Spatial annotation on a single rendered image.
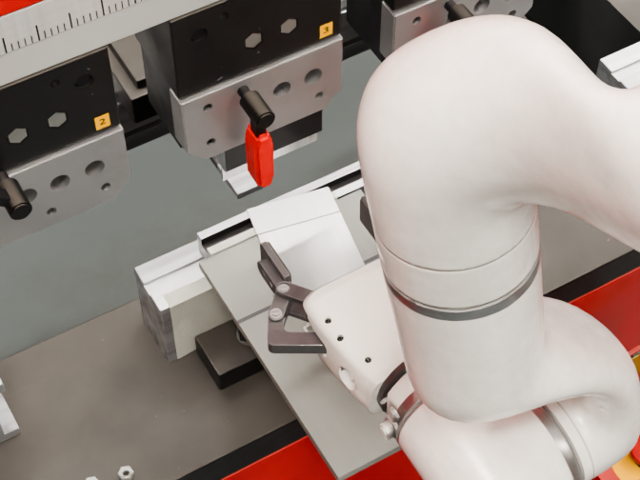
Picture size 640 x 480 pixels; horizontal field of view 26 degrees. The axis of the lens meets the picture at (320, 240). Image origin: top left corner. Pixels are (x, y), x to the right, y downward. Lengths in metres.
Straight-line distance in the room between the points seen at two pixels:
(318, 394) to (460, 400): 0.42
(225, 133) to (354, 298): 0.20
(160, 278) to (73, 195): 0.25
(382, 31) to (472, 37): 0.56
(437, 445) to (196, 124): 0.34
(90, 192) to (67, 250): 1.48
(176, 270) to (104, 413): 0.16
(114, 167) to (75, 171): 0.03
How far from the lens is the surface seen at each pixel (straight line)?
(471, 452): 0.97
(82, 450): 1.38
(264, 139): 1.13
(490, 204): 0.68
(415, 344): 0.80
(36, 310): 2.55
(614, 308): 1.61
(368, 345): 1.02
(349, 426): 1.23
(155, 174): 2.70
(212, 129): 1.15
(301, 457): 1.45
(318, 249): 1.33
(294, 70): 1.15
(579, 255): 1.51
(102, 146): 1.10
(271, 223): 1.35
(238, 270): 1.32
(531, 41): 0.63
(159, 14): 1.04
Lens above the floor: 2.07
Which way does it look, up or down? 53 degrees down
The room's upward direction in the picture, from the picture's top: straight up
